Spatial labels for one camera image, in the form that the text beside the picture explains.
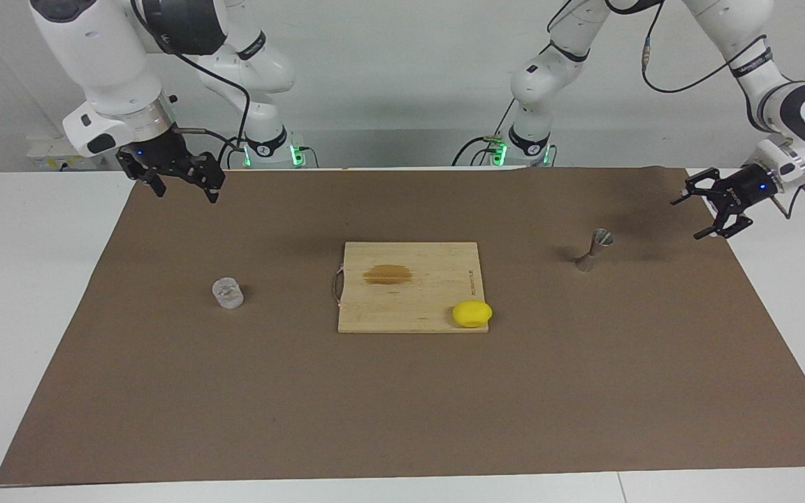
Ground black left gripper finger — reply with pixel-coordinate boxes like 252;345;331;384
695;194;754;240
671;168;735;205

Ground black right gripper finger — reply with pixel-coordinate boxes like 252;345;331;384
117;150;166;198
182;155;226;204

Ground small clear glass cup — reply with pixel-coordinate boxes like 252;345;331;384
212;278;245;309

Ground steel double jigger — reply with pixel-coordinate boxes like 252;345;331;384
574;228;614;272

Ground white power strip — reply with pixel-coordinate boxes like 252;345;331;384
25;135;104;172

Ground wooden cutting board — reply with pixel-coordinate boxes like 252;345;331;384
333;242;488;334

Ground yellow lemon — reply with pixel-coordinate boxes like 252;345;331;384
452;300;493;328

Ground brown table mat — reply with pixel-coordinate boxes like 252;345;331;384
0;166;805;486

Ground black base cable bundle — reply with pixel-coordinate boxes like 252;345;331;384
453;98;515;167
217;136;249;170

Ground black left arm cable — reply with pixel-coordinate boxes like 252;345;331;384
640;0;803;221

